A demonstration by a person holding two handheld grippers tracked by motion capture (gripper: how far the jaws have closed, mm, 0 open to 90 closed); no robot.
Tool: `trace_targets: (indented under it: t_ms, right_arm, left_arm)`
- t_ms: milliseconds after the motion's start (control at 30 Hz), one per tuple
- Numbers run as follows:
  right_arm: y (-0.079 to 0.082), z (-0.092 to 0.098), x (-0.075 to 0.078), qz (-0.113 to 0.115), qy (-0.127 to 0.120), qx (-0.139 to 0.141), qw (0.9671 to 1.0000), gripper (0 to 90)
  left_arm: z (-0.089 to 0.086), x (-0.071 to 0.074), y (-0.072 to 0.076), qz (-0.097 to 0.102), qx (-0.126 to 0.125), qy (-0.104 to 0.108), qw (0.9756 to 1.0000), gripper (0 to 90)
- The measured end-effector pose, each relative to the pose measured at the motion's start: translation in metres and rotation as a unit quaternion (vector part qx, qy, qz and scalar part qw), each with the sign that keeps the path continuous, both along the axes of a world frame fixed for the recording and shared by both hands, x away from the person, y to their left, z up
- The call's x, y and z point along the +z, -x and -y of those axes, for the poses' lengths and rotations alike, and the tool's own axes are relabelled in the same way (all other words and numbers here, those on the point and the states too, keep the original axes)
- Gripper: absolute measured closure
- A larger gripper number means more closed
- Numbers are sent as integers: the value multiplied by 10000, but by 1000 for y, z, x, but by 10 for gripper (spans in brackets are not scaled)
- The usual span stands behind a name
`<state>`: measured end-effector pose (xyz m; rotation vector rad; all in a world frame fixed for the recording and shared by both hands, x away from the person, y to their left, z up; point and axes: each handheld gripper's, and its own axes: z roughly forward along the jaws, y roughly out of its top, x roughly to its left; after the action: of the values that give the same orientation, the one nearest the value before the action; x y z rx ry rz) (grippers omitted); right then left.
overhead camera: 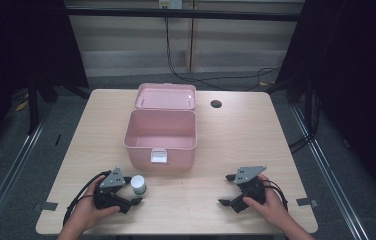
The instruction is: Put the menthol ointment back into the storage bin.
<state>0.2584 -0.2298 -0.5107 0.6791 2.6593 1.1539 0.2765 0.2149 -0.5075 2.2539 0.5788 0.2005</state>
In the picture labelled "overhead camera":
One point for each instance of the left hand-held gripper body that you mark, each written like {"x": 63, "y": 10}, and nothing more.
{"x": 109, "y": 191}

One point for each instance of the person's right hand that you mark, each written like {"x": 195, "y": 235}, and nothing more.
{"x": 269, "y": 208}

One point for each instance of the small white-capped bottle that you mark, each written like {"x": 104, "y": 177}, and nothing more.
{"x": 138, "y": 185}

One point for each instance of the grey tape strip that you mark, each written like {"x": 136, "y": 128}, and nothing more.
{"x": 46, "y": 206}
{"x": 306, "y": 202}

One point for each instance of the black metal stand leg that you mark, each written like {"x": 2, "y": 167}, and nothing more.
{"x": 33, "y": 106}

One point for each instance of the black curtain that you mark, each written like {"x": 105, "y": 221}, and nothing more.
{"x": 356, "y": 83}
{"x": 16, "y": 50}

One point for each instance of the person's left hand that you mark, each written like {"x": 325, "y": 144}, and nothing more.
{"x": 86, "y": 210}

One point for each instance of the round black table grommet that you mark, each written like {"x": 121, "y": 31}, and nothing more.
{"x": 216, "y": 103}

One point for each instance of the black horizontal metal bar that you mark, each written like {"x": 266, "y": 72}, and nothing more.
{"x": 182, "y": 14}

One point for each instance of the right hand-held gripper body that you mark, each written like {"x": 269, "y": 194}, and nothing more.
{"x": 251, "y": 186}

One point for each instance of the pink plastic storage box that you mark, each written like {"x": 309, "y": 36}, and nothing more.
{"x": 161, "y": 133}

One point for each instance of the white wall socket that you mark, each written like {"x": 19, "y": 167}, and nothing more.
{"x": 170, "y": 3}

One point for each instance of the metal floor rail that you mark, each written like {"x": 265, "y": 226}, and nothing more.
{"x": 332, "y": 183}
{"x": 12, "y": 180}

